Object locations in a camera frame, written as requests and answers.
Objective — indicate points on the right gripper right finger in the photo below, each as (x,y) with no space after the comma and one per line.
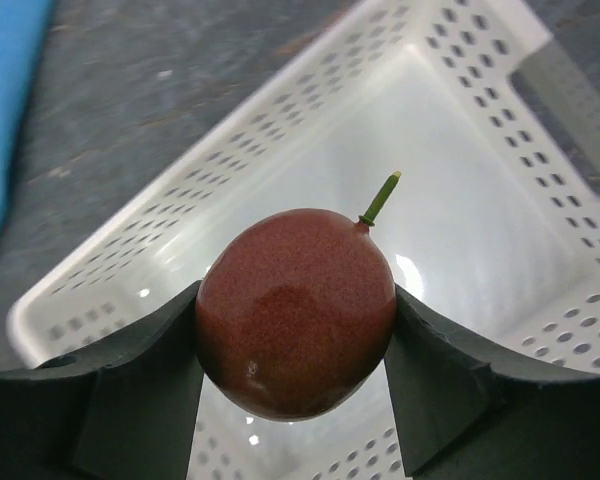
(505,400)

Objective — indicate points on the blue patterned cloth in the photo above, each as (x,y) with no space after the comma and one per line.
(23,26)

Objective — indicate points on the brown kiwi fruit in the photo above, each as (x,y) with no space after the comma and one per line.
(297,311)

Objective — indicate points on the white plastic basket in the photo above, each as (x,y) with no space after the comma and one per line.
(493,234)

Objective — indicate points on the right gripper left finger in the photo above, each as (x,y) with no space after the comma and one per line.
(124,407)

